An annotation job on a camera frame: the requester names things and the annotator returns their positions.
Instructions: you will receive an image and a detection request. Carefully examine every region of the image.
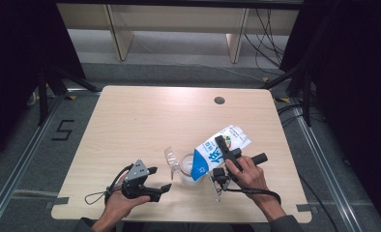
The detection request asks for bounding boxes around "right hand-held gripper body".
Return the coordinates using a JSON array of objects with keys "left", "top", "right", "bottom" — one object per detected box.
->
[{"left": 207, "top": 147, "right": 269, "bottom": 203}]

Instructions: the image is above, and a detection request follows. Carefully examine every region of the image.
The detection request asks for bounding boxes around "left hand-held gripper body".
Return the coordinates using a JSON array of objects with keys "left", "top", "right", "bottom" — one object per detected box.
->
[{"left": 120, "top": 158, "right": 163, "bottom": 203}]

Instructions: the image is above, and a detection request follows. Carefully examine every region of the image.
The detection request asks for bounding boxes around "white and blue packet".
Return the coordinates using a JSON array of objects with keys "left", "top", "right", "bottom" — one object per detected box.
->
[{"left": 190, "top": 125, "right": 252, "bottom": 182}]

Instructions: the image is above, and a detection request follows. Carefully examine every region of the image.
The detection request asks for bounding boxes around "person's right hand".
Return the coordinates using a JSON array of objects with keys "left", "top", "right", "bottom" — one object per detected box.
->
[{"left": 224, "top": 156, "right": 278, "bottom": 205}]

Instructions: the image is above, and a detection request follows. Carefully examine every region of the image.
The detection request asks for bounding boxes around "person's left hand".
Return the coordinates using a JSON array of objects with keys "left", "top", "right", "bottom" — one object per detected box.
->
[{"left": 103, "top": 173, "right": 152, "bottom": 220}]

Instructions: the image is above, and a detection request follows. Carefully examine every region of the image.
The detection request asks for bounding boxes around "black metal stand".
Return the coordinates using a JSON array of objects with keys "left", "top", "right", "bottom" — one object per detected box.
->
[
  {"left": 261, "top": 64, "right": 312, "bottom": 128},
  {"left": 36, "top": 64, "right": 100, "bottom": 127}
]

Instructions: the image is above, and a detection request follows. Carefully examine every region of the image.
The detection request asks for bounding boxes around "beige wooden desk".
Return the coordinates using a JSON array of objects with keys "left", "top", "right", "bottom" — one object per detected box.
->
[{"left": 56, "top": 3, "right": 301, "bottom": 65}]

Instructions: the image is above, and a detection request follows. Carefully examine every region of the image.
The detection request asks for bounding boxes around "dark curtain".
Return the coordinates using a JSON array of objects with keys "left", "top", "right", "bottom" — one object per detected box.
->
[
  {"left": 279, "top": 0, "right": 381, "bottom": 231},
  {"left": 0, "top": 0, "right": 86, "bottom": 163}
]

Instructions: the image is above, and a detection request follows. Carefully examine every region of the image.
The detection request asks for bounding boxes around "left hand-held gripper cable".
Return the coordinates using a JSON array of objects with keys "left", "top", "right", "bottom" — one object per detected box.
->
[{"left": 83, "top": 163, "right": 134, "bottom": 206}]

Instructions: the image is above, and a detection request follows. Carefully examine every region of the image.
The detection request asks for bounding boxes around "hand-held gripper cable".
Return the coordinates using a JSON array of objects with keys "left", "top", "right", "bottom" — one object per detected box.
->
[
  {"left": 83, "top": 163, "right": 134, "bottom": 206},
  {"left": 223, "top": 188, "right": 282, "bottom": 206}
]

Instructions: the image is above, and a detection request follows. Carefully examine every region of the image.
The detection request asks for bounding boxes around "right hand-held gripper cable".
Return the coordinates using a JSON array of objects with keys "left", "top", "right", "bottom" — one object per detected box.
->
[{"left": 223, "top": 188, "right": 282, "bottom": 206}]

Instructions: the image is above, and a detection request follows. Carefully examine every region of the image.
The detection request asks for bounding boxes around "aluminium floor rail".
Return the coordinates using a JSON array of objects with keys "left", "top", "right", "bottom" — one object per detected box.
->
[
  {"left": 0, "top": 93, "right": 66, "bottom": 228},
  {"left": 289, "top": 96, "right": 358, "bottom": 232}
]

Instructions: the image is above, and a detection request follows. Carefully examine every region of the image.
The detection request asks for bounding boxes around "black floor cable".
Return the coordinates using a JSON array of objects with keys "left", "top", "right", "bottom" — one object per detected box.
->
[{"left": 296, "top": 173, "right": 340, "bottom": 232}]

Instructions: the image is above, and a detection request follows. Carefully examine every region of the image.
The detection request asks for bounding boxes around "bundle of black hanging cables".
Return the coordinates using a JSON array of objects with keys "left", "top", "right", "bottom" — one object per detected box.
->
[{"left": 243, "top": 9, "right": 287, "bottom": 75}]

